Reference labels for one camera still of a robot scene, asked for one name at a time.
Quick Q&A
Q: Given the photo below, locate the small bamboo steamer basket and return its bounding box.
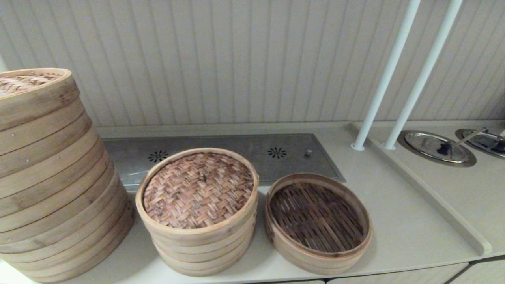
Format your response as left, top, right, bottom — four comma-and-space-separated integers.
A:
264, 172, 373, 276
147, 215, 259, 264
154, 233, 255, 277

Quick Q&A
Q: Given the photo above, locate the white metal pole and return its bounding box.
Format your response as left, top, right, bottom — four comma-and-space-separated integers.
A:
350, 0, 421, 151
383, 0, 463, 151

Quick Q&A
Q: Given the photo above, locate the woven bamboo steamer lid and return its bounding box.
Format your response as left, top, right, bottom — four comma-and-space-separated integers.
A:
135, 148, 260, 246

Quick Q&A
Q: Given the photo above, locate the stainless steel steam plate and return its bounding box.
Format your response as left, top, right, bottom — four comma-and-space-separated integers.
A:
101, 133, 347, 192

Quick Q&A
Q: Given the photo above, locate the round steel pot lid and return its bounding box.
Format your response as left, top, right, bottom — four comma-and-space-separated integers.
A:
397, 130, 477, 167
455, 128, 505, 159

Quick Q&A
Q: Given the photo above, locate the beige cabinet door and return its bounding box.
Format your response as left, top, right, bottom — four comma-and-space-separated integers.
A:
448, 258, 505, 284

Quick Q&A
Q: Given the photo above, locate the large bamboo steamer basket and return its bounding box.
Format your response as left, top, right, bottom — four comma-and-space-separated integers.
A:
0, 136, 116, 218
0, 199, 135, 263
0, 173, 129, 245
0, 95, 100, 179
0, 227, 135, 284

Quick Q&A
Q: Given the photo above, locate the large woven bamboo lid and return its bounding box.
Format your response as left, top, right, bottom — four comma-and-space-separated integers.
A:
0, 68, 80, 132

